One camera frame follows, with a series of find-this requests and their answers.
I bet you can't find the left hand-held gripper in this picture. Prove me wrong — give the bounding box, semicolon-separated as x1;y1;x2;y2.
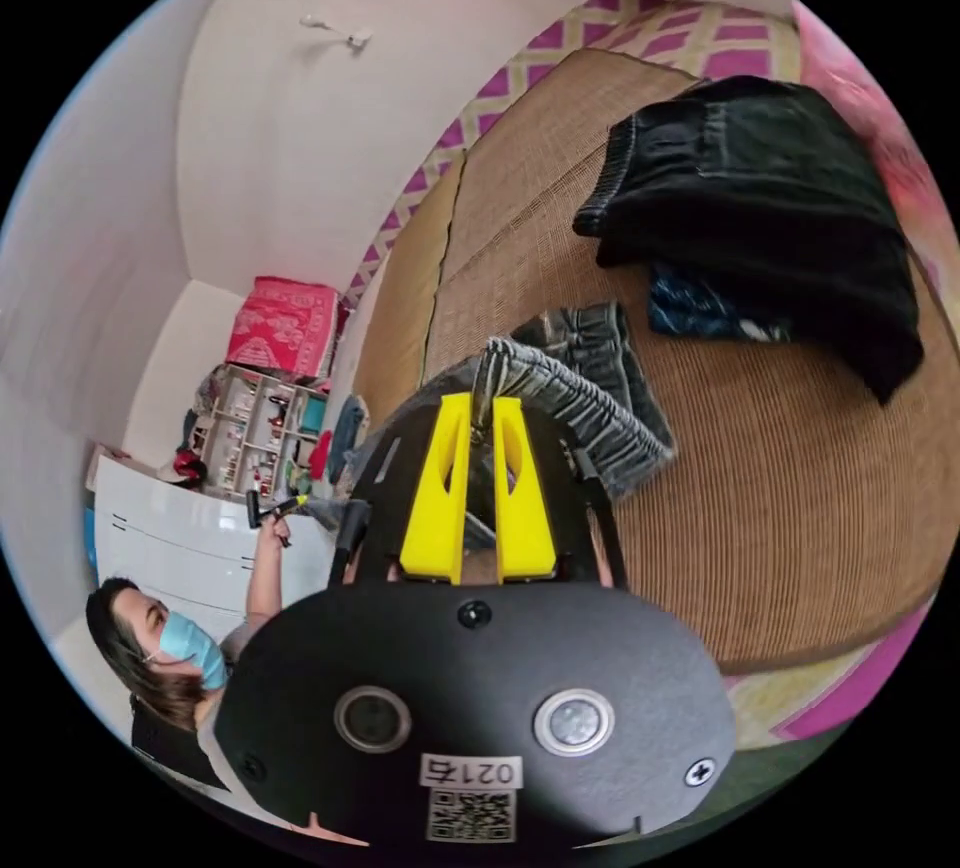
245;490;313;530

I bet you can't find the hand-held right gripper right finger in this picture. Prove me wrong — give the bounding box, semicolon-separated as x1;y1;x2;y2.
491;398;559;582

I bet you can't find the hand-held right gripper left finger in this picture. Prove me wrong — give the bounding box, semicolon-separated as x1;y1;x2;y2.
398;392;475;583

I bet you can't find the person's left forearm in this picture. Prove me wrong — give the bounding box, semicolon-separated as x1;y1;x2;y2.
245;534;292;620

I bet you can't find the person's right hand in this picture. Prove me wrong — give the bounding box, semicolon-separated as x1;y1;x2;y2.
289;812;370;849

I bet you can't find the white shelf with small items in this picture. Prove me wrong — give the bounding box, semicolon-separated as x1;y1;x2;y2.
178;363;333;503

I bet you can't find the white cupboard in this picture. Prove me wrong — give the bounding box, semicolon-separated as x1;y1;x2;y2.
91;453;343;626

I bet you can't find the person's body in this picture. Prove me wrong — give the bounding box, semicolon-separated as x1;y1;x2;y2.
84;577;260;796

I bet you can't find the bed with woven mat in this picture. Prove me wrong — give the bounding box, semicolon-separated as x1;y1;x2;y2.
346;0;955;743

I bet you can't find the pile of clothes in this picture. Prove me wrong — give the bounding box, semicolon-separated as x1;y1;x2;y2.
572;75;925;406

